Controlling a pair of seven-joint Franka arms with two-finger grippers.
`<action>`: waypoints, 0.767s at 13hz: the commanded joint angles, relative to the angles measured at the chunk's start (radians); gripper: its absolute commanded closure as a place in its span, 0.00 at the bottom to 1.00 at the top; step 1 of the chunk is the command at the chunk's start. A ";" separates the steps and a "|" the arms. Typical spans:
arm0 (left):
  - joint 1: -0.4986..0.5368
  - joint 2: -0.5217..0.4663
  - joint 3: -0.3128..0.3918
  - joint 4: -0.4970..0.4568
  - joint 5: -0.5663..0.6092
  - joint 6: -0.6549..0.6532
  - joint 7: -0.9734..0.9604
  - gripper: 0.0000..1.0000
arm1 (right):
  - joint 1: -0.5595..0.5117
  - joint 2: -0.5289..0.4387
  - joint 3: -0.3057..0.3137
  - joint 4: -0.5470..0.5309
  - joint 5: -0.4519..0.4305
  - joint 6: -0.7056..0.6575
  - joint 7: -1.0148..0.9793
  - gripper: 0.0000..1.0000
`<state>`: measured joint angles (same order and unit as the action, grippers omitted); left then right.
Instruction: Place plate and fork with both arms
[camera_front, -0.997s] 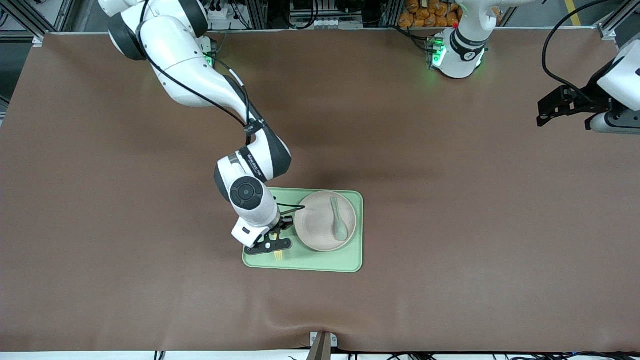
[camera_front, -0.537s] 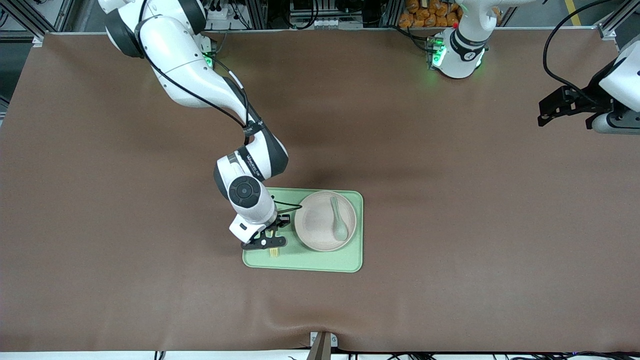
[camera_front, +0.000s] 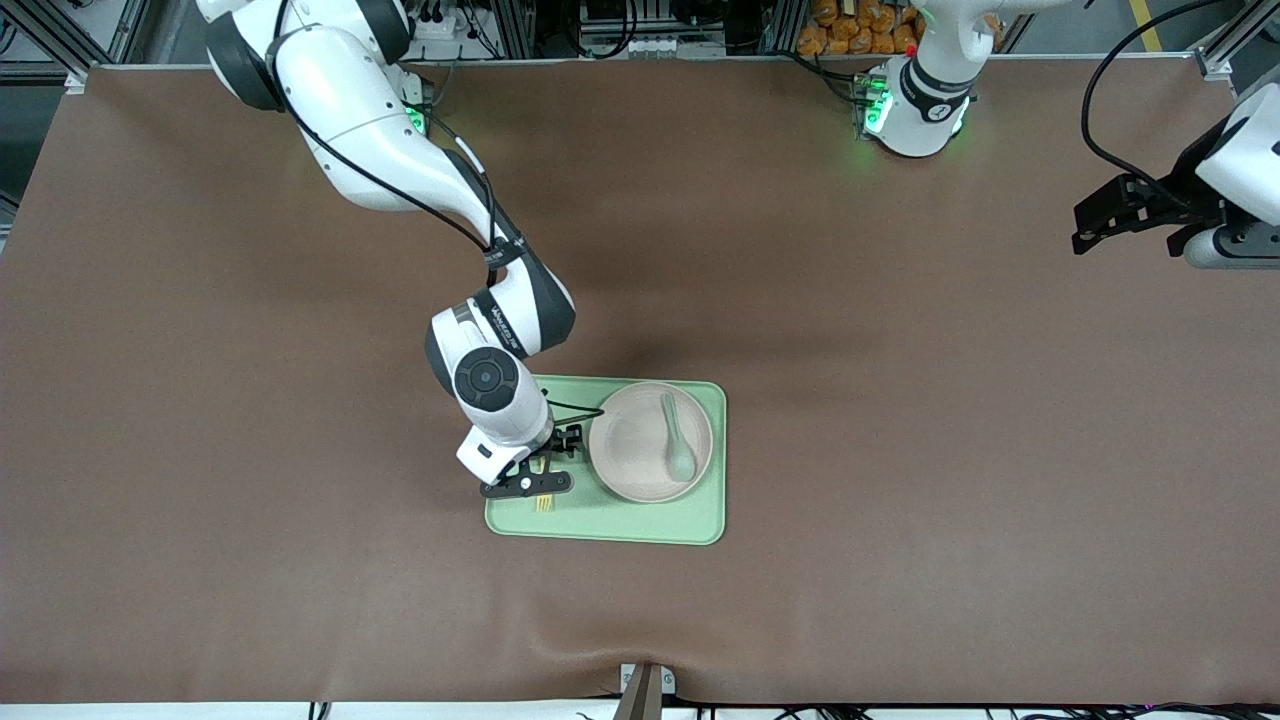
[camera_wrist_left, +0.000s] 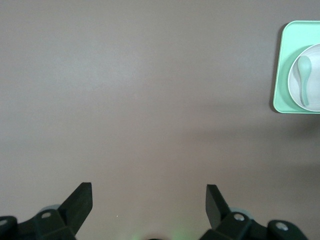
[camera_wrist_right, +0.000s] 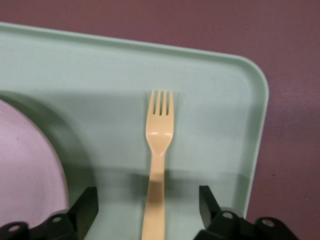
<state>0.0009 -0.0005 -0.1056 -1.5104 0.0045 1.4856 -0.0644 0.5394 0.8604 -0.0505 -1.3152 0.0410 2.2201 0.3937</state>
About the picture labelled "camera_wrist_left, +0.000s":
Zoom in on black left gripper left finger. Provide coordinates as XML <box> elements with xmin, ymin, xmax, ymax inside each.
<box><xmin>0</xmin><ymin>182</ymin><xmax>93</xmax><ymax>240</ymax></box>

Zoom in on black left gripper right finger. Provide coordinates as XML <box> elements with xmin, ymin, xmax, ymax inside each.
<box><xmin>197</xmin><ymin>184</ymin><xmax>306</xmax><ymax>240</ymax></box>

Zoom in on light green rectangular tray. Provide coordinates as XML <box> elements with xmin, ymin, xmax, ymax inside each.
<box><xmin>271</xmin><ymin>20</ymin><xmax>320</xmax><ymax>115</ymax></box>

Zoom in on green plastic spoon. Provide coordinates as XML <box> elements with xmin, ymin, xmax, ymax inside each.
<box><xmin>297</xmin><ymin>55</ymin><xmax>312</xmax><ymax>107</ymax></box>

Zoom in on round beige plate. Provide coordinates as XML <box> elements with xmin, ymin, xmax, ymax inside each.
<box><xmin>287</xmin><ymin>42</ymin><xmax>320</xmax><ymax>112</ymax></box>

